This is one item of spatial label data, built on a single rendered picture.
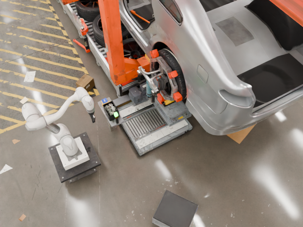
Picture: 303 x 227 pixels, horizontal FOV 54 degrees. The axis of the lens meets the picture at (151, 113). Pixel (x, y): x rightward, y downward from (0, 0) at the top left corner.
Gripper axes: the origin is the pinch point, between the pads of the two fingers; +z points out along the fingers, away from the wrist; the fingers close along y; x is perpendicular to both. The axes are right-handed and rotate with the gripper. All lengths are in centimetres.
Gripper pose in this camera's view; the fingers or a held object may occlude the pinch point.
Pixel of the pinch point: (93, 120)
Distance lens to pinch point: 344.6
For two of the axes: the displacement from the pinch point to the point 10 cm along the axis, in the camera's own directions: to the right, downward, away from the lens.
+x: 8.1, -4.8, 3.5
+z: -0.2, 5.7, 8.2
